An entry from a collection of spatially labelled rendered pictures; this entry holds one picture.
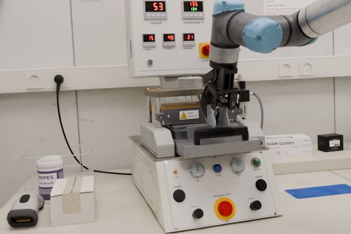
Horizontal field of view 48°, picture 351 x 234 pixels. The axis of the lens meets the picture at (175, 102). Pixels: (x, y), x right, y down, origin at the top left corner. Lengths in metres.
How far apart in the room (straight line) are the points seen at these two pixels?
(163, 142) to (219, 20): 0.37
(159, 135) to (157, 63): 0.37
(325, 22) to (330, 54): 1.11
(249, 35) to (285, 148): 0.91
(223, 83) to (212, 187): 0.30
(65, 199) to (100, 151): 0.66
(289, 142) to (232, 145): 0.67
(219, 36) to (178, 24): 0.47
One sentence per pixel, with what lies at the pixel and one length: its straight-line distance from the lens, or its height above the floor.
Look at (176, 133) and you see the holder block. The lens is 1.13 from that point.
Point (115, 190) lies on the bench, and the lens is 1.48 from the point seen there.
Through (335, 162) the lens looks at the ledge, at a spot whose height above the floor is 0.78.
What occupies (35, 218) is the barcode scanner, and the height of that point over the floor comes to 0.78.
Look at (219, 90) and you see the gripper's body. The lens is 1.01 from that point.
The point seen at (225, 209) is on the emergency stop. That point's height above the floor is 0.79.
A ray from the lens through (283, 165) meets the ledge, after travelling 1.61.
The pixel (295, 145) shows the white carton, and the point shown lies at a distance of 1.73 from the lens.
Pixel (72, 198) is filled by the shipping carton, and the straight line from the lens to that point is 1.17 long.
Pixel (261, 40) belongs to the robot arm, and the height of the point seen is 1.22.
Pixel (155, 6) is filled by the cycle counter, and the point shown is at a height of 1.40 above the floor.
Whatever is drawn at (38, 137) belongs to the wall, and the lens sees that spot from 1.82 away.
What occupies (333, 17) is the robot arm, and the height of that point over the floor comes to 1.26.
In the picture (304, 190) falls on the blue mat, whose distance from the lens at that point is 1.42.
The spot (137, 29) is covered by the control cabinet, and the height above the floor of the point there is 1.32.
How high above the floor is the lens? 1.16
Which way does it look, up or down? 4 degrees down
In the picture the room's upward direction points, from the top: 3 degrees counter-clockwise
